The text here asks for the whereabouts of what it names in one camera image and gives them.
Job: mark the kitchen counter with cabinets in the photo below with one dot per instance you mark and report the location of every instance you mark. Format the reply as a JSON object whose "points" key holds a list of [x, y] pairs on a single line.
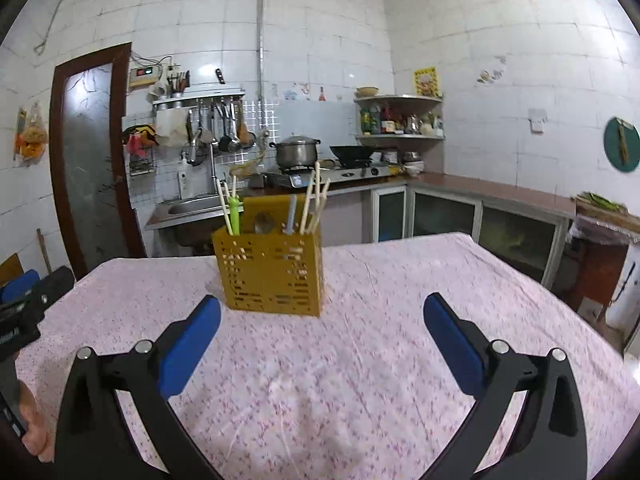
{"points": [[522, 227]]}

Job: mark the brown framed glass door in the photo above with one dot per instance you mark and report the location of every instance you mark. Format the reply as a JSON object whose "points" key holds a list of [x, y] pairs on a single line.
{"points": [[87, 163]]}

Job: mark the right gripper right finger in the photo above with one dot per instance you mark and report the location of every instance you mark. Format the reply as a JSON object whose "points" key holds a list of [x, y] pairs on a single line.
{"points": [[549, 438]]}

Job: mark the black wok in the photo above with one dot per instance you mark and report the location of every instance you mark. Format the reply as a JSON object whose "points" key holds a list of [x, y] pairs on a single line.
{"points": [[352, 156]]}

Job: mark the grey blue handle utensil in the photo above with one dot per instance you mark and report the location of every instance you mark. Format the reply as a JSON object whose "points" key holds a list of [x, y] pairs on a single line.
{"points": [[289, 227]]}

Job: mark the wooden chopstick in holder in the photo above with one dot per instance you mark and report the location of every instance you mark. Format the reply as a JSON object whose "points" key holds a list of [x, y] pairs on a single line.
{"points": [[308, 194]]}

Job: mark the yellow wall poster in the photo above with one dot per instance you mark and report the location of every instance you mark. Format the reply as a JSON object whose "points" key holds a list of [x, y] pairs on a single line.
{"points": [[426, 82]]}

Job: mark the green round cutting board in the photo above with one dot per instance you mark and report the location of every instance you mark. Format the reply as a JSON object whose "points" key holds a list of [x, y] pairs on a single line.
{"points": [[621, 144]]}

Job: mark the yellow utensil holder box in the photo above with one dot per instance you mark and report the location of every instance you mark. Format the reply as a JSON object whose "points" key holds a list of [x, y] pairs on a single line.
{"points": [[264, 270]]}

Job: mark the corner wall shelf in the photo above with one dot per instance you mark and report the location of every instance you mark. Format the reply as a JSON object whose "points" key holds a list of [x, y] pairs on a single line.
{"points": [[403, 115]]}

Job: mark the wooden chopstick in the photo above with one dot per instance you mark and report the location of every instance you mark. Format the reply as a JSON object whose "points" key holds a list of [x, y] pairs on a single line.
{"points": [[317, 186], [322, 200], [223, 205], [308, 194]]}

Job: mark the green frog handle utensil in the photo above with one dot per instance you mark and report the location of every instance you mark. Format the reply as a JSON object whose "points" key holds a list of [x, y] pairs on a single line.
{"points": [[234, 207]]}

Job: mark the steel cooking pot with lid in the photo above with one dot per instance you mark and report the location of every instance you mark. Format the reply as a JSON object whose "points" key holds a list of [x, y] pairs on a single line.
{"points": [[296, 153]]}

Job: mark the wall utensil rack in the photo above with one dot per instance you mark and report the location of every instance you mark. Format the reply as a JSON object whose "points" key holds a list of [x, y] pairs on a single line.
{"points": [[202, 123]]}

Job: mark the steel gas stove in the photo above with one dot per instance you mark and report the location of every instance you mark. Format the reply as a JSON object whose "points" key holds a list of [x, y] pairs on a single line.
{"points": [[300, 180]]}

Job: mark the white wall socket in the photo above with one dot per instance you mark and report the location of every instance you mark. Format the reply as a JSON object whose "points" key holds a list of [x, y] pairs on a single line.
{"points": [[537, 118]]}

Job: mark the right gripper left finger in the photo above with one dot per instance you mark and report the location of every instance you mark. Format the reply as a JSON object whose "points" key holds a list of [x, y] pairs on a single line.
{"points": [[93, 440]]}

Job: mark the left hand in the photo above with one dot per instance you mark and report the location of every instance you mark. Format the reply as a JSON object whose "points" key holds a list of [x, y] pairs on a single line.
{"points": [[38, 439]]}

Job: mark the pink patterned tablecloth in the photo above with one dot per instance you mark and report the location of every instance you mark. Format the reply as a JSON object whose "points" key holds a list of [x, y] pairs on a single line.
{"points": [[361, 392]]}

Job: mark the stainless steel sink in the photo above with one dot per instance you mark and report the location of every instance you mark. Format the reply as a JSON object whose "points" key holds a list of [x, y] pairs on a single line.
{"points": [[178, 212]]}

